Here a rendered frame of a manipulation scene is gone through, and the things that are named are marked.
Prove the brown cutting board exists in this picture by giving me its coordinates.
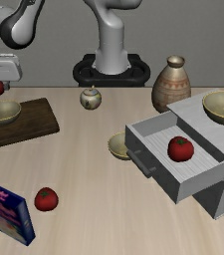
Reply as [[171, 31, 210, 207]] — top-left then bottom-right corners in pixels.
[[0, 97, 61, 152]]

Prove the porcelain bowl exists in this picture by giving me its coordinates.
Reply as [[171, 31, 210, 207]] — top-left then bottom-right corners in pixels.
[[108, 131, 131, 161], [0, 100, 22, 126], [202, 91, 224, 127]]

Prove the blue carton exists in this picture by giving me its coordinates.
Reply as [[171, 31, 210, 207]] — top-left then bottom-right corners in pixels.
[[0, 180, 37, 247]]

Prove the brown ceramic vase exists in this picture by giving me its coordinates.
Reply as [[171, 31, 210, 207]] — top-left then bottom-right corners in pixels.
[[150, 55, 192, 115]]

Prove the grey cabinet drawer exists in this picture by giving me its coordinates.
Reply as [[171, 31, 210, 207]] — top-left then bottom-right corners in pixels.
[[124, 111, 224, 204]]

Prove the small cream teapot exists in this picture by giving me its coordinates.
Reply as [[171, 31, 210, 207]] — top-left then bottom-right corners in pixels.
[[80, 85, 103, 112]]

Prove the grey cabinet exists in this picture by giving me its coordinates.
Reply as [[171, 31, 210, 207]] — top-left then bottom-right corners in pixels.
[[166, 89, 224, 220]]

